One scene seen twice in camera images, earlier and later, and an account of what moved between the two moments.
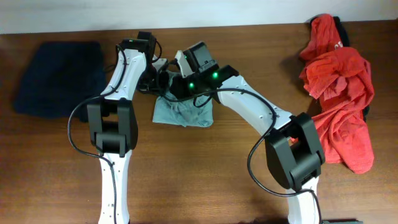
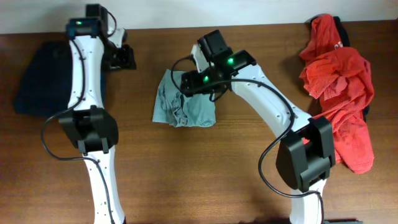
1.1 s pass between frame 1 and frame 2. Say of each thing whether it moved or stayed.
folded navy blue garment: stayed
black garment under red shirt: stayed
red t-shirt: stayed
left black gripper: moved
